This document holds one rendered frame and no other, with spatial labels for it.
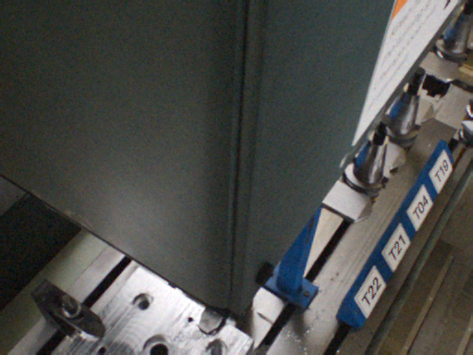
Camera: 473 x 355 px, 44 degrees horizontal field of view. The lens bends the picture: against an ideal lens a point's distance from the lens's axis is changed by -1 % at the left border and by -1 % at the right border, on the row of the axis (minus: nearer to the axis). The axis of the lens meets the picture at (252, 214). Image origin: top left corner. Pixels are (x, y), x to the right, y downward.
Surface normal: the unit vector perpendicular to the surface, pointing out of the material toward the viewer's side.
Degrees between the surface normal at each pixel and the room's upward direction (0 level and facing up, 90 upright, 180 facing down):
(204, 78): 90
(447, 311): 8
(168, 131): 90
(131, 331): 0
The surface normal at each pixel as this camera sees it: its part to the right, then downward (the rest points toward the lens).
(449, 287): 0.13, -0.64
